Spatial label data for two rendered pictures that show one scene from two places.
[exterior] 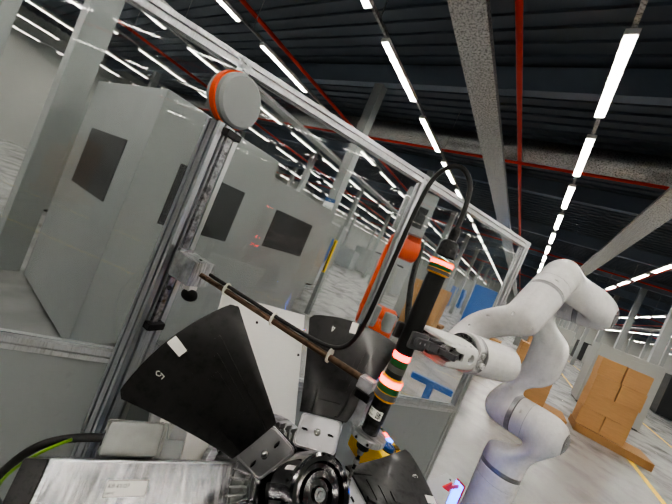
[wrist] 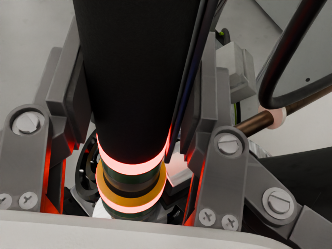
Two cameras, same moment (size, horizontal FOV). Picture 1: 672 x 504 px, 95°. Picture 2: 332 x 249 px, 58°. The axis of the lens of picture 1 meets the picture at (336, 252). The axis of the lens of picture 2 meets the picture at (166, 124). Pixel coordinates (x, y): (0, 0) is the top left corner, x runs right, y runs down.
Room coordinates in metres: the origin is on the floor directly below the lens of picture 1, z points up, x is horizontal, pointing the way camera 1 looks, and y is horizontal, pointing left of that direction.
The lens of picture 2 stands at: (0.62, -0.25, 1.59)
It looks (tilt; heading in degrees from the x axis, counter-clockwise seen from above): 59 degrees down; 111
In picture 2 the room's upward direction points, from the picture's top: 12 degrees clockwise
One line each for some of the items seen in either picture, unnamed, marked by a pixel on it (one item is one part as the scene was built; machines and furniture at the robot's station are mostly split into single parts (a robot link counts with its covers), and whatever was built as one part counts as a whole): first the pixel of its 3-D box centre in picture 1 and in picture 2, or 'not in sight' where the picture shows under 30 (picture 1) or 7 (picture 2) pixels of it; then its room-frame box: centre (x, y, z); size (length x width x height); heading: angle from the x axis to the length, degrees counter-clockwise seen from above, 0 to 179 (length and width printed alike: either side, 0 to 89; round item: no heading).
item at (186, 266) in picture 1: (190, 268); not in sight; (0.87, 0.36, 1.38); 0.10 x 0.07 x 0.08; 62
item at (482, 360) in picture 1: (466, 352); not in sight; (0.66, -0.34, 1.50); 0.09 x 0.03 x 0.08; 28
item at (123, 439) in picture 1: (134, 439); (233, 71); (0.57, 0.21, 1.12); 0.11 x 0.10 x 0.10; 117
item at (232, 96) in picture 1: (234, 101); not in sight; (0.91, 0.45, 1.88); 0.17 x 0.15 x 0.16; 117
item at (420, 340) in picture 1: (427, 345); (34, 108); (0.56, -0.22, 1.50); 0.07 x 0.03 x 0.03; 118
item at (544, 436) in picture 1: (525, 442); not in sight; (0.95, -0.77, 1.27); 0.19 x 0.12 x 0.24; 39
